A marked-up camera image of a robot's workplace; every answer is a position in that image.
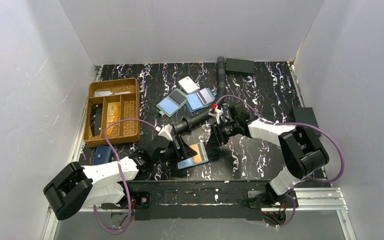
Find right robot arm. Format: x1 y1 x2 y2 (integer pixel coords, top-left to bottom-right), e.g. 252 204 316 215
205 104 329 200

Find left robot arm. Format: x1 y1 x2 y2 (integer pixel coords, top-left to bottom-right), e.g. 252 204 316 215
43 133 209 221

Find gold card in holder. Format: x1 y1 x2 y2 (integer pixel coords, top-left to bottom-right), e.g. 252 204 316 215
190 142 208 165

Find blue card holder open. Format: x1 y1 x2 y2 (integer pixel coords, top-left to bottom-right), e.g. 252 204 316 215
186 88 217 113

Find green card holder open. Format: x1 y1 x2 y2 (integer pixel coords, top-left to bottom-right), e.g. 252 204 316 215
156 89 187 117

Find white card case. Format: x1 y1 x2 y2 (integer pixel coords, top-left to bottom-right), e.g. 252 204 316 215
178 76 200 95

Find gold cards in tray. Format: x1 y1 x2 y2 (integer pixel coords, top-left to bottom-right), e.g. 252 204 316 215
105 101 121 137

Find black card in tray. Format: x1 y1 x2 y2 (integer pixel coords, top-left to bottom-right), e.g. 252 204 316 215
89 103 103 137

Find white card in tray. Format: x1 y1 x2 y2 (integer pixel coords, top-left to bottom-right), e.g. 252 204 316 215
93 90 131 97

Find black box at back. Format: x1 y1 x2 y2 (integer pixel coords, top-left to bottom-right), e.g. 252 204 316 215
225 58 255 76

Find black box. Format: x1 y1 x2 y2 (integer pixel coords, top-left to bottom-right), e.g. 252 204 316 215
290 107 319 128
225 58 255 76

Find black box at right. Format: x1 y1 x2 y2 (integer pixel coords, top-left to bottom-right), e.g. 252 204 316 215
290 107 319 128

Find woven wicker tray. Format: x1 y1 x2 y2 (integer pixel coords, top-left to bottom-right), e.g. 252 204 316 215
83 78 141 148

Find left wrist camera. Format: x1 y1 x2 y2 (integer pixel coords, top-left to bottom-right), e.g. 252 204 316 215
155 124 173 142

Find black corrugated hose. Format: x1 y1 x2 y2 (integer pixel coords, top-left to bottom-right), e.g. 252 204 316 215
172 56 228 135

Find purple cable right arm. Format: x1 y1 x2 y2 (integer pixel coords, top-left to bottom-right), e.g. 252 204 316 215
213 94 346 228

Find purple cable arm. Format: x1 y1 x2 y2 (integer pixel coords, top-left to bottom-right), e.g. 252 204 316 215
93 118 163 236
213 94 346 228

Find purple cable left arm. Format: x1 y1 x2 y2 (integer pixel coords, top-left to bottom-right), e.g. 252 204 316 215
93 118 163 236

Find aluminium frame rail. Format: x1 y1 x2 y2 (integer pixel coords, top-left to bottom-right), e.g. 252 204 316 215
43 181 356 240

